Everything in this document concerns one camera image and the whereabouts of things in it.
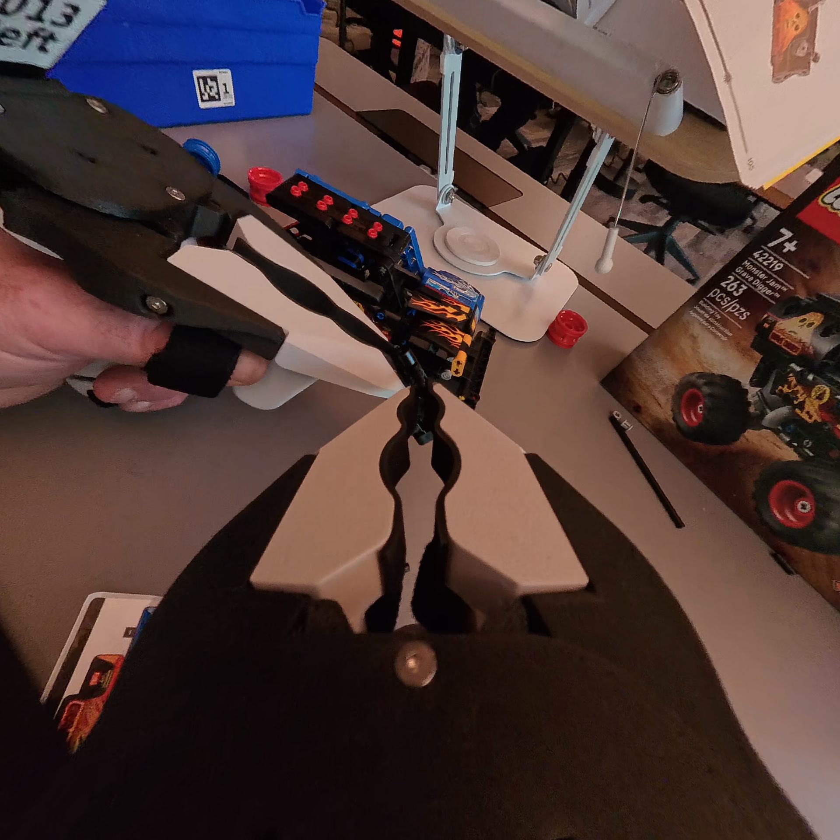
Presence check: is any flame-printed toy truck model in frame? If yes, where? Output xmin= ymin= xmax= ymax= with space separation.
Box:
xmin=266 ymin=169 xmax=497 ymax=409

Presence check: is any sticker sheet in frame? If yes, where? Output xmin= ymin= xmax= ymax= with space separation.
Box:
xmin=41 ymin=592 xmax=163 ymax=754

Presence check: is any blue storage bin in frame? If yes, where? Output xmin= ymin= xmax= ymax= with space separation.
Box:
xmin=49 ymin=0 xmax=327 ymax=129

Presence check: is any blue toy wheel rim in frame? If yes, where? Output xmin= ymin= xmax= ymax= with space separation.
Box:
xmin=182 ymin=138 xmax=222 ymax=177

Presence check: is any dark desk cable flap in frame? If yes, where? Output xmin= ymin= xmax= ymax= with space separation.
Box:
xmin=357 ymin=108 xmax=524 ymax=212

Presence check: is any grey desk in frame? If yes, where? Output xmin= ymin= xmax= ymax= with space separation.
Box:
xmin=0 ymin=39 xmax=840 ymax=840

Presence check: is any person's left hand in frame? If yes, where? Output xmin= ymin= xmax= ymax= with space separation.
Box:
xmin=0 ymin=228 xmax=271 ymax=414

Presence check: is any toy truck set box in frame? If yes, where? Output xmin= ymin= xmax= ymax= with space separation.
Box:
xmin=600 ymin=157 xmax=840 ymax=611

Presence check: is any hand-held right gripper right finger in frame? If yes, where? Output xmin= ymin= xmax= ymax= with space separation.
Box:
xmin=430 ymin=384 xmax=589 ymax=597

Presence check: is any white-tipped page holder cord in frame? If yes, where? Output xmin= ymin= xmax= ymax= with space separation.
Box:
xmin=594 ymin=69 xmax=683 ymax=275

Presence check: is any building instruction booklet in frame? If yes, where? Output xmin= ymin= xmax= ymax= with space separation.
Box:
xmin=682 ymin=0 xmax=840 ymax=191

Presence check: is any red toy wheel rim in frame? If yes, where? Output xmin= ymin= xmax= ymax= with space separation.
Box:
xmin=546 ymin=310 xmax=589 ymax=349
xmin=247 ymin=166 xmax=284 ymax=206

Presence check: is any black long toy axle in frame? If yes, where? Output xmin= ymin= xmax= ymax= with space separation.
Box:
xmin=609 ymin=410 xmax=685 ymax=530

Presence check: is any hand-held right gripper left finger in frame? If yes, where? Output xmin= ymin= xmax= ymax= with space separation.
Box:
xmin=249 ymin=388 xmax=413 ymax=600

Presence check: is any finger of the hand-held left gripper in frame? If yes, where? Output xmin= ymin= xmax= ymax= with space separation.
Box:
xmin=167 ymin=239 xmax=411 ymax=399
xmin=226 ymin=215 xmax=424 ymax=389

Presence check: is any white book stand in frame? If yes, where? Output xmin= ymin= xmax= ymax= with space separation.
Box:
xmin=375 ymin=0 xmax=746 ymax=343

